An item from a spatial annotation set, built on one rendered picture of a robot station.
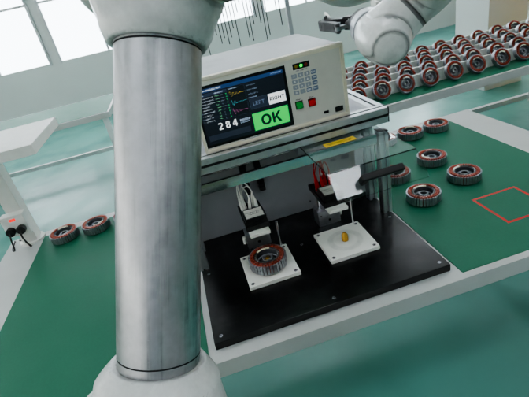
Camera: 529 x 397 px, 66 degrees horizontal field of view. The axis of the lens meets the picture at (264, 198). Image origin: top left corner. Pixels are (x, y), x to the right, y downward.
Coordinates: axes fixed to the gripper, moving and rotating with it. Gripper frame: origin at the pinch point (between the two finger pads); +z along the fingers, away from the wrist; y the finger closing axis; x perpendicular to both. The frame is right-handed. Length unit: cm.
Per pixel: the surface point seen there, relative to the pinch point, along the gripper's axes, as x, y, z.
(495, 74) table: -81, 98, 107
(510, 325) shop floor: -140, 47, -16
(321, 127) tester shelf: -23.8, -15.8, -19.6
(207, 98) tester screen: -6.3, -43.7, -21.6
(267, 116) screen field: -16.4, -29.8, -19.3
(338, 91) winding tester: -17.0, -8.6, -14.4
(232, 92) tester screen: -7.0, -37.0, -20.1
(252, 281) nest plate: -52, -45, -45
